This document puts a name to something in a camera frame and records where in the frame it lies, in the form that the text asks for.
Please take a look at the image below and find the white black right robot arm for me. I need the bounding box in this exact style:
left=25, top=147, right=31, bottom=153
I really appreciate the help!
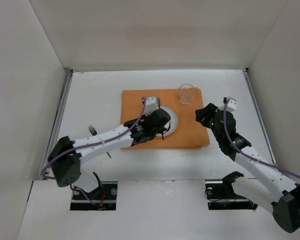
left=195, top=97, right=300, bottom=233

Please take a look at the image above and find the orange cloth placemat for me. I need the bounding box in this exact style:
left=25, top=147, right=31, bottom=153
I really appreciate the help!
left=121, top=87, right=210, bottom=150

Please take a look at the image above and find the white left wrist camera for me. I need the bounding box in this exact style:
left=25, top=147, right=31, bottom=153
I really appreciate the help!
left=142, top=96, right=161, bottom=116

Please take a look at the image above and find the white paper bowl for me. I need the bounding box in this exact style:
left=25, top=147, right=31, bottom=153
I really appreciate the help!
left=160, top=106, right=179, bottom=137

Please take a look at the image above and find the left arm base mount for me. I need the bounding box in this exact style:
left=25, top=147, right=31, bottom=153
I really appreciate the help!
left=69, top=172, right=118, bottom=211

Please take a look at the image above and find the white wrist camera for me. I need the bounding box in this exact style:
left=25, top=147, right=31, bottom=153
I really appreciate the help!
left=142, top=96, right=161, bottom=116
left=223, top=96, right=237, bottom=113

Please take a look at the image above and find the black plastic fork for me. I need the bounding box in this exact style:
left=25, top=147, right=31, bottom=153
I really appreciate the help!
left=88, top=125, right=98, bottom=136

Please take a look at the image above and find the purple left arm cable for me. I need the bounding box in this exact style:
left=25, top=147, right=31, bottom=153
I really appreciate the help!
left=41, top=97, right=151, bottom=180

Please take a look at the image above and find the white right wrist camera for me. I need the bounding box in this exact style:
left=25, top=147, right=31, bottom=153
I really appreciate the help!
left=223, top=96, right=237, bottom=113

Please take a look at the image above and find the clear plastic cup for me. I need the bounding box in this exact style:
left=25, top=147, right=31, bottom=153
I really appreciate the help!
left=179, top=83, right=195, bottom=105

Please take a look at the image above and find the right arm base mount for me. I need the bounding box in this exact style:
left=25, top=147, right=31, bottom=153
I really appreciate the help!
left=204, top=171, right=258, bottom=211

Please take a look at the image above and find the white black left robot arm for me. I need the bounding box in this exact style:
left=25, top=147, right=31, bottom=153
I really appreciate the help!
left=48, top=108, right=171, bottom=188

